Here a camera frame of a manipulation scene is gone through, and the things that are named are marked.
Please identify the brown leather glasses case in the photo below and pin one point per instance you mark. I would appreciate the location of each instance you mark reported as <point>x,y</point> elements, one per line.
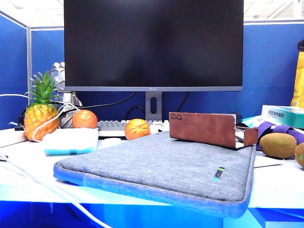
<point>202,128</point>

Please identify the grey monitor stand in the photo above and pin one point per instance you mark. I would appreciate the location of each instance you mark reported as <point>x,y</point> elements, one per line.
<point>148,111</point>

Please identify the ribbed orange tangerine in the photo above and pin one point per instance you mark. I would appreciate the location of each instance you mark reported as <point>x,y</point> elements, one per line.
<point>137,129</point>

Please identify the white and grey keyboard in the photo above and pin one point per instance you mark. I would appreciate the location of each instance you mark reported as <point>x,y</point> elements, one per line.
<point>109,126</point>

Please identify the grey felt laptop sleeve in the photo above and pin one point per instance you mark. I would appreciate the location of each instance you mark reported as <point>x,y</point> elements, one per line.
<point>142,166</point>

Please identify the black computer monitor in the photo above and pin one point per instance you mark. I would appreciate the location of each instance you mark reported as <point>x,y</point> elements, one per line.
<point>152,47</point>

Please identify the smooth orange fruit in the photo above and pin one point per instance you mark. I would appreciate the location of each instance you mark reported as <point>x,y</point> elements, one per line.
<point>84,118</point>

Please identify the white box with teal edge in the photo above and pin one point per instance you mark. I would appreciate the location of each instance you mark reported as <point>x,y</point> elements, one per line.
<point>71,140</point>

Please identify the black computer mouse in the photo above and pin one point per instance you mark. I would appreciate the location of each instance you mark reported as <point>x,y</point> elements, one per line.
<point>241,118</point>

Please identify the silver honeycomb figure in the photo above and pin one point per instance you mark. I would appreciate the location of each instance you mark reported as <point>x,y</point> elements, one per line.
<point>59,71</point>

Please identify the plastic pineapple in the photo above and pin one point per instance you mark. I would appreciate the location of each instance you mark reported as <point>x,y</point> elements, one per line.
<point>35,118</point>

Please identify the brown kiwi fruit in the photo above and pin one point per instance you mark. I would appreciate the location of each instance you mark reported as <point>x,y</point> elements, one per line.
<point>300,154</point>
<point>278,145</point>

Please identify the teal and white medicine box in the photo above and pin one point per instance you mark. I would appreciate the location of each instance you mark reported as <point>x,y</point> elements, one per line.
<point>285,116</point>

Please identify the white power strip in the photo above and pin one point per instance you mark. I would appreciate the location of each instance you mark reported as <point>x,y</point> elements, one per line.
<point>12,136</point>

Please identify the yellow packaging bag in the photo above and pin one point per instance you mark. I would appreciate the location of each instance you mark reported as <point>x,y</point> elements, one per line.
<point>299,78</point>

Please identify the grey partition post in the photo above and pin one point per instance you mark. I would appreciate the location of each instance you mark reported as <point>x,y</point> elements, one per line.
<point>29,59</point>

